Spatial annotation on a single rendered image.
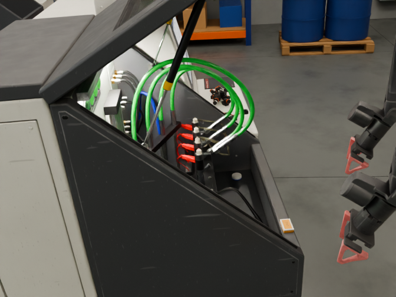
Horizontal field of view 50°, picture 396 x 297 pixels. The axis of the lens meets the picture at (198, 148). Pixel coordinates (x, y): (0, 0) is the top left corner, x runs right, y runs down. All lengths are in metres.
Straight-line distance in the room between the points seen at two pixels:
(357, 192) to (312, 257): 1.59
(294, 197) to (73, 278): 2.09
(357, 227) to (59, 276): 0.78
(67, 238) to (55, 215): 0.08
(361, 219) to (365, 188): 0.09
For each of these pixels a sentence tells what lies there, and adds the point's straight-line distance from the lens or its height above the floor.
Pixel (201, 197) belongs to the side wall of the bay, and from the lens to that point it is 1.05.
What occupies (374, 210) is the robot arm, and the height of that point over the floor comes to 1.15.
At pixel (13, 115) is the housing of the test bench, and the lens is 0.99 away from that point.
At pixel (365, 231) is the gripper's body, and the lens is 1.12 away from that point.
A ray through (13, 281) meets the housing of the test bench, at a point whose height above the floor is 0.95.
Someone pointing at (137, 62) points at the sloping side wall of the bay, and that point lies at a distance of 1.59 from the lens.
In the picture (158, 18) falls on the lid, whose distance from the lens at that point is 0.85.
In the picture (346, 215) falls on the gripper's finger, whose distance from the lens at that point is 1.20.
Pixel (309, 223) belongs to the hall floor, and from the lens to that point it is 2.86.
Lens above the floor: 1.78
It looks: 29 degrees down
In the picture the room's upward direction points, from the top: 4 degrees counter-clockwise
